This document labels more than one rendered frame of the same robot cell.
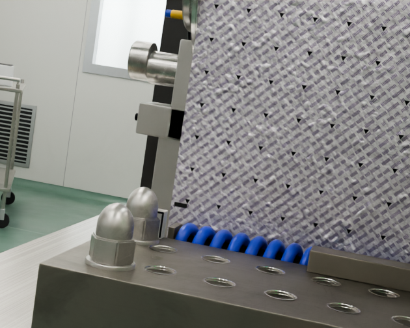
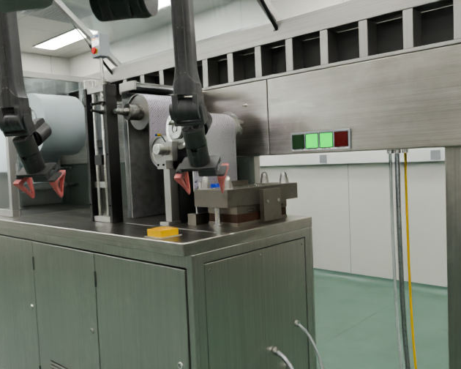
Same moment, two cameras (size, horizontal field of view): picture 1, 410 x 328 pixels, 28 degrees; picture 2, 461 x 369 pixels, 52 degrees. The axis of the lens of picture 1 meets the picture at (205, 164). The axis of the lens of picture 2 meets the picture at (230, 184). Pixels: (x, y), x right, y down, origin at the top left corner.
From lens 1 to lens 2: 146 cm
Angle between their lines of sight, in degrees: 60
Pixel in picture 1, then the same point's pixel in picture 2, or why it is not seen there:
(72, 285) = (233, 192)
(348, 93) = (219, 147)
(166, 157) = (172, 173)
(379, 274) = (241, 182)
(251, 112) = not seen: hidden behind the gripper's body
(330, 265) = (235, 183)
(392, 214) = (230, 172)
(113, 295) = (238, 192)
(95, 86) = not seen: outside the picture
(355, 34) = (218, 134)
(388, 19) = (222, 129)
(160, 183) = (172, 181)
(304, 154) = not seen: hidden behind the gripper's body
